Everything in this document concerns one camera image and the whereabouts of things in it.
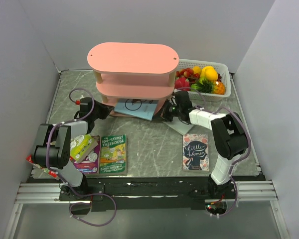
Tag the green Treehouse book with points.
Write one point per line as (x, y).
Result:
(113, 156)

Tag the black mounting base plate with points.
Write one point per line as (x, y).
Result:
(156, 193)

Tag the purple paperback book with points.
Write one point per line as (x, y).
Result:
(90, 165)

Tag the red toy cherries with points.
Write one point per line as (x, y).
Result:
(188, 73)

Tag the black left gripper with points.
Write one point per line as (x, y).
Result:
(106, 109)

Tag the lime green paperback book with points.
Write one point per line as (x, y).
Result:
(81, 146)

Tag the white plastic fruit basket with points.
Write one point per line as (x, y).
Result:
(223, 76)

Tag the red Treehouse book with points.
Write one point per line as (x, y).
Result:
(45, 170)

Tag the small yellow toy fruit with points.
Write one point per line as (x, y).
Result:
(197, 70)

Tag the pink toy dragon fruit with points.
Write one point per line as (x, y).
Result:
(182, 83)

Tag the aluminium rail frame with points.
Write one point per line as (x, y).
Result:
(49, 193)

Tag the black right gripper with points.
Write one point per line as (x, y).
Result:
(164, 114)

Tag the toy pineapple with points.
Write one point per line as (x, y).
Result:
(211, 87)

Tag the grey white book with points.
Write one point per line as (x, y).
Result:
(179, 126)

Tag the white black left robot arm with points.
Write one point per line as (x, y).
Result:
(51, 149)

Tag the Little Women book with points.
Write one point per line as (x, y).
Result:
(195, 156)

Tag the light blue book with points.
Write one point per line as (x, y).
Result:
(143, 109)

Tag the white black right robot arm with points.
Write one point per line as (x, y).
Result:
(231, 139)

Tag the pink three-tier shelf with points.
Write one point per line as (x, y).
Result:
(140, 71)

